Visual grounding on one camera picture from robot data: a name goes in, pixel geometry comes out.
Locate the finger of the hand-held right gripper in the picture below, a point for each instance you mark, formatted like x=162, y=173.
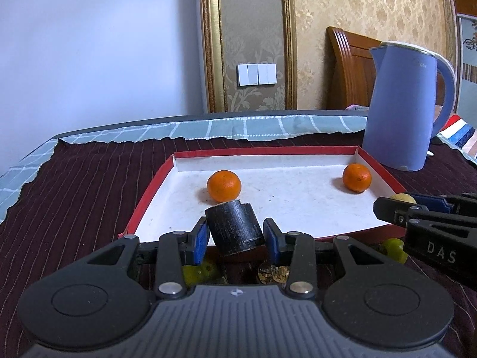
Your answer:
x=391, y=210
x=432, y=202

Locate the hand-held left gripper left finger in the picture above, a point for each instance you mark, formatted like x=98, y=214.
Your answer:
x=200, y=244

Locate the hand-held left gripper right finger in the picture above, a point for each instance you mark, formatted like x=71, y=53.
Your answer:
x=271, y=244

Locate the yellow-brown round fruit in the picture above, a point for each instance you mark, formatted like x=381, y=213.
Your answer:
x=402, y=197

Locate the black sugarcane piece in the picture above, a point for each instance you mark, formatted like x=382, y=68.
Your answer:
x=233, y=227

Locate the plain green fruit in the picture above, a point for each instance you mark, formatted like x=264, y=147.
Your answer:
x=395, y=249

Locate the red-edged white box tray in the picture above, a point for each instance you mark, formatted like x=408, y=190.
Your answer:
x=294, y=194

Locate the green fruit with dark spot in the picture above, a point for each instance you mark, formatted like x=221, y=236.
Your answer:
x=197, y=273

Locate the orange tangerine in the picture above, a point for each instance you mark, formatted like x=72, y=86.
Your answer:
x=223, y=185
x=357, y=178

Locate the striped colourful blanket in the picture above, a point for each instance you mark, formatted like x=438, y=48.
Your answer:
x=462, y=130

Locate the blue electric kettle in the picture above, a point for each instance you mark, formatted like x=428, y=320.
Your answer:
x=402, y=108

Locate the pink cloth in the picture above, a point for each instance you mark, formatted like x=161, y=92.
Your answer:
x=356, y=107

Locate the teal plaid cloth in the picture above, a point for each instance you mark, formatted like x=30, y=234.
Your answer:
x=261, y=126

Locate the wooden bed headboard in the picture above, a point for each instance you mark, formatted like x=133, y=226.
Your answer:
x=350, y=71

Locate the wooden framed decorated panel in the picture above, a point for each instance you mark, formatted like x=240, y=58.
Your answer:
x=467, y=44

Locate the white wall light switch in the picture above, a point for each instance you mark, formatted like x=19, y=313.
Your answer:
x=256, y=74

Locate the gold framed wall panel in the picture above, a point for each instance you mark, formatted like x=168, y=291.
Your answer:
x=212, y=44

